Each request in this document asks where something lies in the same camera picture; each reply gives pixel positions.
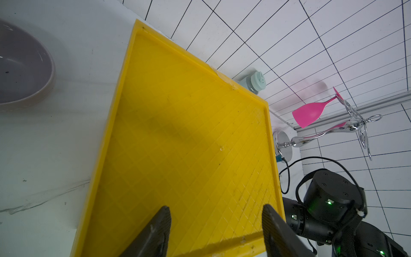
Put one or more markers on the chrome glass rack stand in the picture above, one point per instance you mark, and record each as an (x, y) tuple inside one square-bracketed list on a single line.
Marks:
[(375, 131)]

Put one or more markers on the yellow drawer cabinet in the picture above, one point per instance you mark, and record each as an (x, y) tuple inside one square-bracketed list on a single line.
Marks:
[(183, 135)]

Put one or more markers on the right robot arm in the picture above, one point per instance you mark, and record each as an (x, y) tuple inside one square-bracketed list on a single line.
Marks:
[(330, 209)]

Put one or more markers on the mint green jar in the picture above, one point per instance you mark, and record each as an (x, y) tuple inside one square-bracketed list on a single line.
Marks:
[(255, 83)]

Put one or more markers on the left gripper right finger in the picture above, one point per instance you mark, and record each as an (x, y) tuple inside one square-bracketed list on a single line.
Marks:
[(279, 239)]

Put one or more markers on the pink plastic wine glass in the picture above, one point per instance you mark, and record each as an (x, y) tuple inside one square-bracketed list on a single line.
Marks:
[(311, 112)]

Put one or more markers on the grey purple bowl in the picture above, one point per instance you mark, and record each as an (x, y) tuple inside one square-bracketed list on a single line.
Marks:
[(28, 72)]

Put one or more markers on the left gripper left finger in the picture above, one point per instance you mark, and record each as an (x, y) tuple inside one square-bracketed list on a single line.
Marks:
[(153, 240)]

